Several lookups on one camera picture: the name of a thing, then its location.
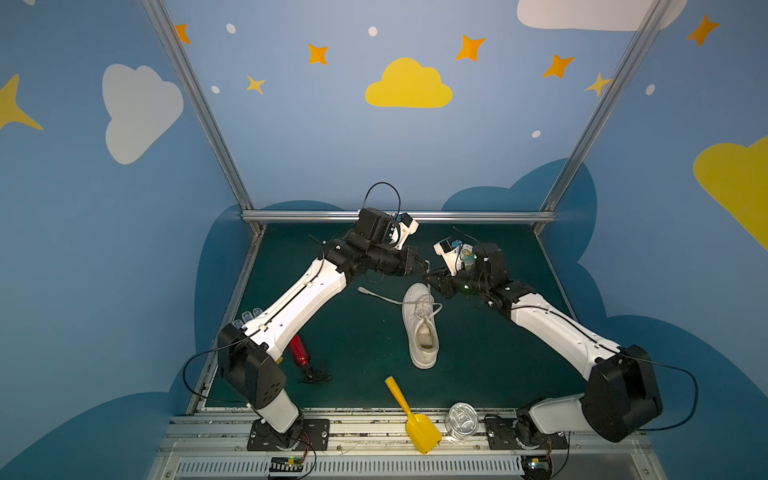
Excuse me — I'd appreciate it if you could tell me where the white sneaker shoe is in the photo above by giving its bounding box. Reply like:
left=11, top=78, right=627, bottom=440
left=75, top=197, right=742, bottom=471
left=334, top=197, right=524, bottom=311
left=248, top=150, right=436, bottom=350
left=402, top=283, right=443, bottom=369

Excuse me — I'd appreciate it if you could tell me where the white shoelace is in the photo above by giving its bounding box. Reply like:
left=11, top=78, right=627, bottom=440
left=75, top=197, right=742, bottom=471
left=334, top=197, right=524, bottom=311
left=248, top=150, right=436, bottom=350
left=357, top=287, right=443, bottom=315

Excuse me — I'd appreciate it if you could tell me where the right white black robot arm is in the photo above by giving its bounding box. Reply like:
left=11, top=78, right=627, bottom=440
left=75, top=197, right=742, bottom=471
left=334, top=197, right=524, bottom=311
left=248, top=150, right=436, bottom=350
left=424, top=237, right=664, bottom=449

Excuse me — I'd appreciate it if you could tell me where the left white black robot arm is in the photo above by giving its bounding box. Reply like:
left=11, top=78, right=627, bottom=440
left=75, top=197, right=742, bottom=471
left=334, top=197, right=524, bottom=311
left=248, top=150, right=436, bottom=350
left=210, top=206, right=424, bottom=448

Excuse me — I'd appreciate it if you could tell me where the green white tin can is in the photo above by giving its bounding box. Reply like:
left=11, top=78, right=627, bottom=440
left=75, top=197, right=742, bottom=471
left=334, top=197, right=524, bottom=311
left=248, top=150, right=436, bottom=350
left=460, top=247, right=476, bottom=271

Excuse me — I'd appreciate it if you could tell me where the yellow plastic toy shovel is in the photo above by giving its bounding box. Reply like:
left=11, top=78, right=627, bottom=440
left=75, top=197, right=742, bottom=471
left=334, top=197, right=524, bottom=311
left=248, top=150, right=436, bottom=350
left=385, top=376, right=442, bottom=454

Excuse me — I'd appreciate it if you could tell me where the right small circuit board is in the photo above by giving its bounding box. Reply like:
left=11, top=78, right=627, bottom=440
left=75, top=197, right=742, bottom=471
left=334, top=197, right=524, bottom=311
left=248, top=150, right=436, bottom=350
left=521, top=456, right=553, bottom=480

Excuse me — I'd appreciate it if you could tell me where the small circuit board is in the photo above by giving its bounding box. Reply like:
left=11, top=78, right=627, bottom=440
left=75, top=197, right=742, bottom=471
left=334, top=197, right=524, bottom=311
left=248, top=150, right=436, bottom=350
left=266, top=456, right=305, bottom=479
left=521, top=456, right=553, bottom=480

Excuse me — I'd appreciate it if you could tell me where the left small circuit board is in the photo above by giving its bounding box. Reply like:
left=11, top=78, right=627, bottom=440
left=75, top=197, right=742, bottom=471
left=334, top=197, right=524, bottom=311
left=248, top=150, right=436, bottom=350
left=266, top=456, right=305, bottom=479

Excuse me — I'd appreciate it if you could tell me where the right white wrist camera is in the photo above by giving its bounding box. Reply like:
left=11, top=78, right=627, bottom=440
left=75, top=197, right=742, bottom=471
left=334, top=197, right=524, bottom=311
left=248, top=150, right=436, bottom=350
left=433, top=237, right=463, bottom=276

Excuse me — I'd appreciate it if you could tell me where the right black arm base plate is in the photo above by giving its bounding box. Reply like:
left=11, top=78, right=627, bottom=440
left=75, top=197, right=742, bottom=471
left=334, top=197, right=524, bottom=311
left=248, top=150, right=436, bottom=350
left=482, top=414, right=569, bottom=450

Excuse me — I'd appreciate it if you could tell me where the aluminium frame back rail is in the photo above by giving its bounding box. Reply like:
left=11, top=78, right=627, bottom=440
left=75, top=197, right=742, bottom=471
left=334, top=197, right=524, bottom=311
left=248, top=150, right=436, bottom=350
left=241, top=210, right=556, bottom=224

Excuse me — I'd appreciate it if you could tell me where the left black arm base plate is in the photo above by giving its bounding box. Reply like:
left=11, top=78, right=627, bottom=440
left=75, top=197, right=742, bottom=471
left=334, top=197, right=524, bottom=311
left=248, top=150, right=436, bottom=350
left=246, top=418, right=330, bottom=451

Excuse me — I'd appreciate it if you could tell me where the aluminium front rail base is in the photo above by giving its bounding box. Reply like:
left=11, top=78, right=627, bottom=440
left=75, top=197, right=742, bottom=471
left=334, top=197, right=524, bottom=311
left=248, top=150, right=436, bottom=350
left=148, top=408, right=666, bottom=479

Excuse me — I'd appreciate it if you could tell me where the aluminium frame right post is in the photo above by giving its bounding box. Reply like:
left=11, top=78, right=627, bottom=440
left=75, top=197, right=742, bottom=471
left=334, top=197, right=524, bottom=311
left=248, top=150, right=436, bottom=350
left=532, top=0, right=673, bottom=237

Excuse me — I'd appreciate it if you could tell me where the aluminium frame post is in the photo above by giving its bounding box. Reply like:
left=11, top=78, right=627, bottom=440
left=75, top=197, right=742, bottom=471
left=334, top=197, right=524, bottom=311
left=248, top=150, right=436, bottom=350
left=141, top=0, right=253, bottom=214
left=532, top=0, right=673, bottom=237

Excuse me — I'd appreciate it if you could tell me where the aluminium frame left post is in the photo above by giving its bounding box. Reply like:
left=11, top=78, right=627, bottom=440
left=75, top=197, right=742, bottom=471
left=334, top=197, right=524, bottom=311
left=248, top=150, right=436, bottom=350
left=141, top=0, right=253, bottom=214

